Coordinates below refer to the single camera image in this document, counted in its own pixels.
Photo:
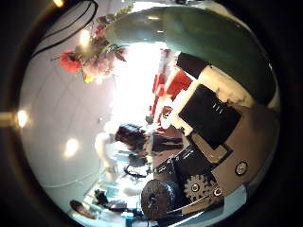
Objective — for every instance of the flower bouquet with green wrap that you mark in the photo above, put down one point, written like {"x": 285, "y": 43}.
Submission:
{"x": 202, "y": 41}

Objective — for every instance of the red chair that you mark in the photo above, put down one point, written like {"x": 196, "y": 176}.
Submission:
{"x": 176, "y": 83}

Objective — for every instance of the person with dark hair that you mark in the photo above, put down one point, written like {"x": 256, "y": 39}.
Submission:
{"x": 82, "y": 209}

